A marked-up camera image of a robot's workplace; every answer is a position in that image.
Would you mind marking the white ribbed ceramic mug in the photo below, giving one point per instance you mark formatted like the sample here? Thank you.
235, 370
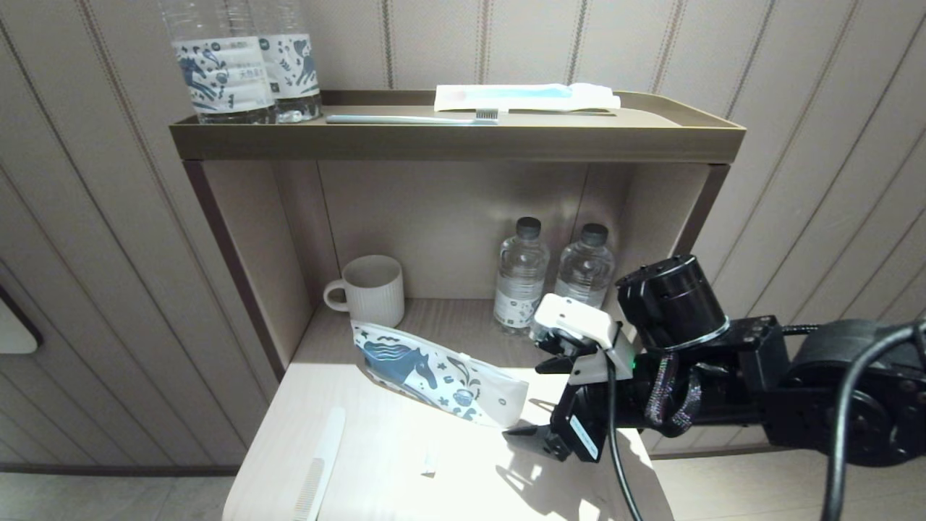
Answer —
376, 293

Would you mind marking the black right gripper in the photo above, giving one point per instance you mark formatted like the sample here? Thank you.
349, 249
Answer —
600, 420

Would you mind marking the white plastic comb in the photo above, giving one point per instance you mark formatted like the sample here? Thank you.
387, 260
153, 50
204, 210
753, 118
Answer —
325, 456

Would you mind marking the light blue toothbrush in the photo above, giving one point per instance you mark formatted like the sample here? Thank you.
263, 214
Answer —
405, 119

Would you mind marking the toothbrush in white wrapper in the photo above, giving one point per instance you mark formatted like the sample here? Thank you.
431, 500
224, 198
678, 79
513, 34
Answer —
521, 96

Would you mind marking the small clear water bottle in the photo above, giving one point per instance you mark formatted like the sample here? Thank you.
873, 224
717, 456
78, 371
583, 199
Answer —
586, 268
518, 289

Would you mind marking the beige wooden shelf unit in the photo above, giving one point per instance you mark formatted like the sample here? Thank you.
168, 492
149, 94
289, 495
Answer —
448, 141

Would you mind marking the large horse label water bottle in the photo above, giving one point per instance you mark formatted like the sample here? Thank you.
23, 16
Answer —
224, 79
296, 65

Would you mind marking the white blue horse pouch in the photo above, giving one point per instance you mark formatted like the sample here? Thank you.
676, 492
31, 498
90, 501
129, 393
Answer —
434, 376

